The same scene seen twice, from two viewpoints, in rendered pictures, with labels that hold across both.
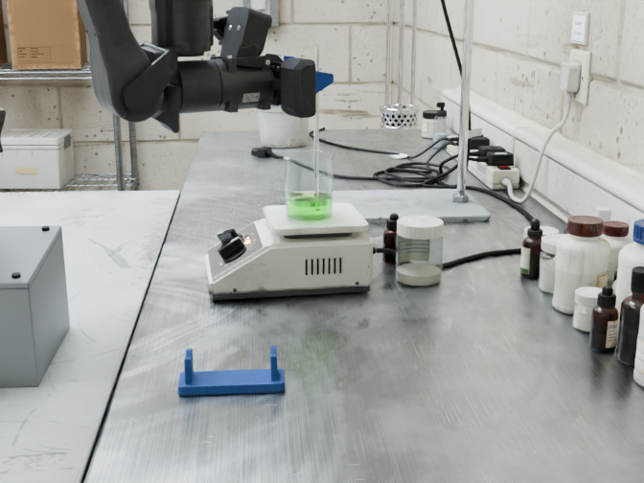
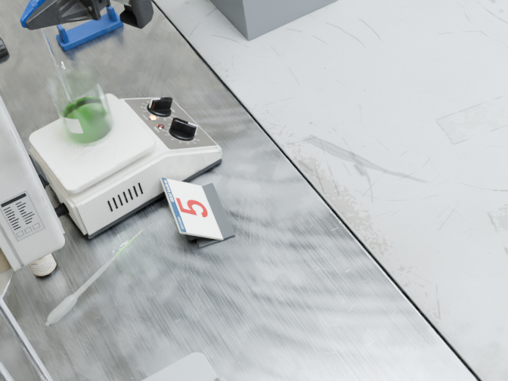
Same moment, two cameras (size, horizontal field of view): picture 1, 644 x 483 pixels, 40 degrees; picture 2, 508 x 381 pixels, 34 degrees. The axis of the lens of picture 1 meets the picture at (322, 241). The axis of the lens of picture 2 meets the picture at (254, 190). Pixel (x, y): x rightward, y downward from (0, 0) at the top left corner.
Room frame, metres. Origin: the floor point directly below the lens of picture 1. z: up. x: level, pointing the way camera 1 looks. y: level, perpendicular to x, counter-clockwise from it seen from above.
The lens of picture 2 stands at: (1.84, -0.04, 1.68)
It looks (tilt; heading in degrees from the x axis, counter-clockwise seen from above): 49 degrees down; 163
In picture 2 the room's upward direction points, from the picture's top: 10 degrees counter-clockwise
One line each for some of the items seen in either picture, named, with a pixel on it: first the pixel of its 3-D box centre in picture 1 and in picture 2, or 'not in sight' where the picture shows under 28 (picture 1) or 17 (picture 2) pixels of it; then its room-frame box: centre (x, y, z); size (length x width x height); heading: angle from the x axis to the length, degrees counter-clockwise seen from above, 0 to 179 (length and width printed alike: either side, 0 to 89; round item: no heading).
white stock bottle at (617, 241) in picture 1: (612, 257); not in sight; (1.05, -0.36, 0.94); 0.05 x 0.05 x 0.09
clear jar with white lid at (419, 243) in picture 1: (419, 251); not in sight; (1.09, -0.12, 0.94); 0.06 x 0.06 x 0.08
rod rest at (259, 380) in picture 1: (231, 369); (87, 23); (0.77, 0.09, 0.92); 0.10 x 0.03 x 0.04; 95
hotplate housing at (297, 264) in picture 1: (293, 252); (119, 156); (1.08, 0.04, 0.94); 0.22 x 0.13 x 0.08; 100
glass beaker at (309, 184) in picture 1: (309, 188); (82, 104); (1.07, 0.02, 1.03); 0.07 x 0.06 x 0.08; 2
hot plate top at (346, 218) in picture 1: (313, 218); (91, 141); (1.09, 0.01, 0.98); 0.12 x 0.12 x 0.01; 10
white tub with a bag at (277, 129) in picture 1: (283, 100); not in sight; (2.10, 0.09, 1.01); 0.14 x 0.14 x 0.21
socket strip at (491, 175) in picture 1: (479, 158); not in sight; (1.81, -0.33, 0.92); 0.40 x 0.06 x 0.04; 4
